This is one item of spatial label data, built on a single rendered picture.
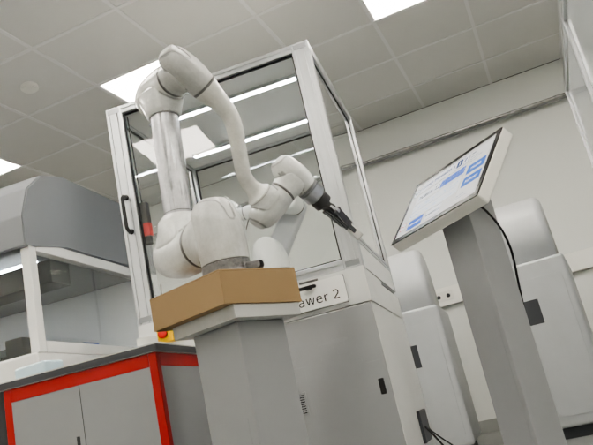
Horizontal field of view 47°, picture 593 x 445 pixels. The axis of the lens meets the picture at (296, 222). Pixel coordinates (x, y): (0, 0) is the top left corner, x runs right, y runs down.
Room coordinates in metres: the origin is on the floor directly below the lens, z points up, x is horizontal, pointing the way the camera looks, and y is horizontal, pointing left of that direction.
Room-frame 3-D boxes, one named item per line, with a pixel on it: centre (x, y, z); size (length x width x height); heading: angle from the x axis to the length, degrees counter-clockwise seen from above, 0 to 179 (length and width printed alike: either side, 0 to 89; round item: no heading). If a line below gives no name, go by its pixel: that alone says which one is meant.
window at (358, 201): (3.16, -0.31, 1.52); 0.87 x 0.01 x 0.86; 167
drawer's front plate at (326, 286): (2.73, 0.01, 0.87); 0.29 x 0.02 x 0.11; 77
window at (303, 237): (2.82, 0.27, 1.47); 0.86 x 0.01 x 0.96; 77
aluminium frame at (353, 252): (3.27, 0.17, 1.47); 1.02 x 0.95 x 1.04; 77
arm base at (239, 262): (2.07, 0.23, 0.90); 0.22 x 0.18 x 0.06; 62
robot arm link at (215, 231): (2.08, 0.25, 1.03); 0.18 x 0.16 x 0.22; 47
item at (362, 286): (3.27, 0.17, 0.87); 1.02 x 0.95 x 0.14; 77
